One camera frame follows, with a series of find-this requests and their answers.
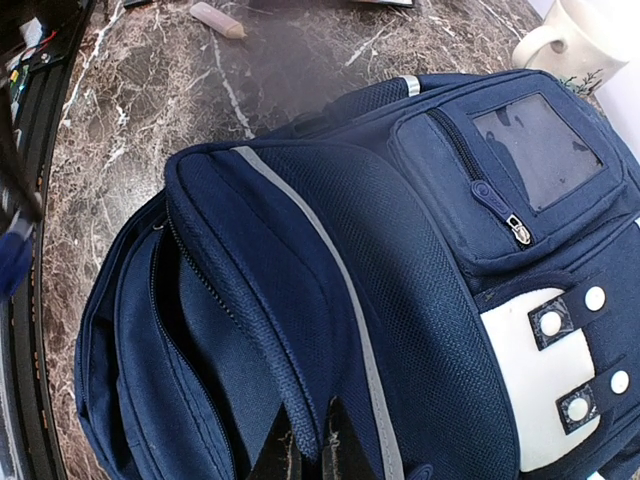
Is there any pink crayon shaped eraser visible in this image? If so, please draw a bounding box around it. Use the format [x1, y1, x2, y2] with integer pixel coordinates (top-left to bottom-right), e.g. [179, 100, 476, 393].
[189, 2, 247, 40]

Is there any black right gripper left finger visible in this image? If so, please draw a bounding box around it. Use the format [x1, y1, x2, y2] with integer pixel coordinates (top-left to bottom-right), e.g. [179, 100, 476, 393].
[247, 406, 303, 480]

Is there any black front table rail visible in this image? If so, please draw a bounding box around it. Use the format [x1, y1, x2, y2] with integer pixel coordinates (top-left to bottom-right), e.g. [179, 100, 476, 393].
[1, 1, 95, 479]

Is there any cream seashell mug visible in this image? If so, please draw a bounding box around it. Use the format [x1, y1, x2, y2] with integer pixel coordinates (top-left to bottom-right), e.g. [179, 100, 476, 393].
[512, 1, 632, 91]

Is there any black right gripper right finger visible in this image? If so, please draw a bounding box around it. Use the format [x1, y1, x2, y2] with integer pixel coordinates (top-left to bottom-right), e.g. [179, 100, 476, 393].
[322, 397, 376, 480]

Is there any navy blue student backpack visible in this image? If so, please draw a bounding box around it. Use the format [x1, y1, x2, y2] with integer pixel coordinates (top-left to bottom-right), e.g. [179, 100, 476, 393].
[75, 70, 639, 479]

